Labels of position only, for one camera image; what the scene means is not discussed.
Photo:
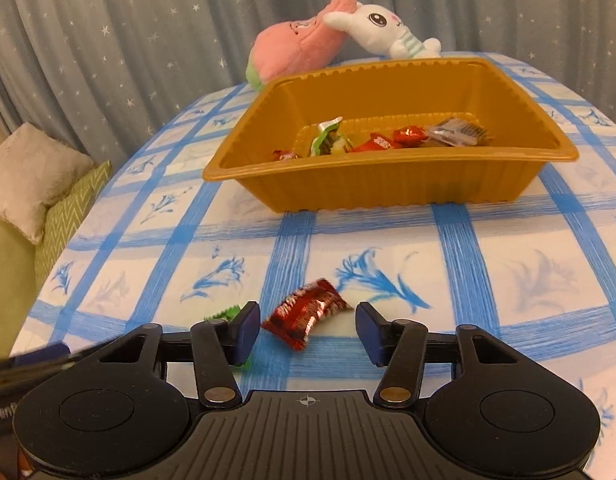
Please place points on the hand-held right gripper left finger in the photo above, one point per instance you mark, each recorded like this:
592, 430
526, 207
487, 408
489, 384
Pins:
245, 332

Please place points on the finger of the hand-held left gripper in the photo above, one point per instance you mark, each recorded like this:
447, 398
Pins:
38, 355

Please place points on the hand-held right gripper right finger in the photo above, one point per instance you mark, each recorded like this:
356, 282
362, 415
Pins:
370, 332

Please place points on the green candy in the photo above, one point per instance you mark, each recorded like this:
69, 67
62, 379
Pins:
227, 314

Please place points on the dark red candy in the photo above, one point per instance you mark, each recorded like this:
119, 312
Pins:
284, 155
303, 312

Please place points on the golden plastic tray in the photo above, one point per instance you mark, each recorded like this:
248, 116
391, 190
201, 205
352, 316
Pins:
363, 185

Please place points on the large red snack packet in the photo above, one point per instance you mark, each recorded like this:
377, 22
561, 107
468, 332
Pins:
375, 142

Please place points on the red and gold candy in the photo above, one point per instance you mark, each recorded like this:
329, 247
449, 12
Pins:
407, 135

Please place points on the green and white snack wrapper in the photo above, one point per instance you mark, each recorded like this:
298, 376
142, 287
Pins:
325, 132

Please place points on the grey snack packet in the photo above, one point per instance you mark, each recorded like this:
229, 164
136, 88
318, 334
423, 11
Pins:
470, 132
443, 137

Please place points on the light green sofa seat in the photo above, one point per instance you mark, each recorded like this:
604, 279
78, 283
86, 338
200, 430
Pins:
8, 285

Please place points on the green zigzag cushion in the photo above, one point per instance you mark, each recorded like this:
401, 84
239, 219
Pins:
68, 220

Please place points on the blue checked tablecloth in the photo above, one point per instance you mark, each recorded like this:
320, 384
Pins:
512, 270

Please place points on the beige pillow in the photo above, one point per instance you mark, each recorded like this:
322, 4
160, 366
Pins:
33, 180

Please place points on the pink plush toy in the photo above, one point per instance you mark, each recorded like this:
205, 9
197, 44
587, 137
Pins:
298, 45

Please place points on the white rabbit plush toy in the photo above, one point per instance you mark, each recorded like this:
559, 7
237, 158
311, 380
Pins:
377, 22

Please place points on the grey star-print curtain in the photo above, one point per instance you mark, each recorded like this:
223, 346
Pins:
138, 35

